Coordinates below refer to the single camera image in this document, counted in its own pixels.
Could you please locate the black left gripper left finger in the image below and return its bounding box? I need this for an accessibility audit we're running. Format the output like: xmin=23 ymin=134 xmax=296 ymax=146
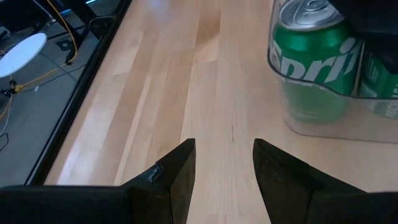
xmin=122 ymin=138 xmax=197 ymax=224

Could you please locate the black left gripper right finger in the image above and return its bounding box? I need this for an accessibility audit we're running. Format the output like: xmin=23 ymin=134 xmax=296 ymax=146
xmin=252 ymin=138 xmax=367 ymax=224

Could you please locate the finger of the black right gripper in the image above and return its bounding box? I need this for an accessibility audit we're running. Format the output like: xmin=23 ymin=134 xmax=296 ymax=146
xmin=328 ymin=0 xmax=398 ymax=75

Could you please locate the green Sprite soda can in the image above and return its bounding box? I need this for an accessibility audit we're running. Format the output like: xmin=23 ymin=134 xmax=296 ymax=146
xmin=267 ymin=0 xmax=364 ymax=125
xmin=357 ymin=43 xmax=398 ymax=121

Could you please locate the clear plastic bin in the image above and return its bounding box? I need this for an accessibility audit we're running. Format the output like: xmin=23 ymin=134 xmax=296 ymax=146
xmin=266 ymin=0 xmax=398 ymax=144

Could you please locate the yellow cable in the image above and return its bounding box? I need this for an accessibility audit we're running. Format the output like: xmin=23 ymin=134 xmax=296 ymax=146
xmin=45 ymin=0 xmax=78 ymax=65
xmin=0 ymin=63 xmax=68 ymax=121

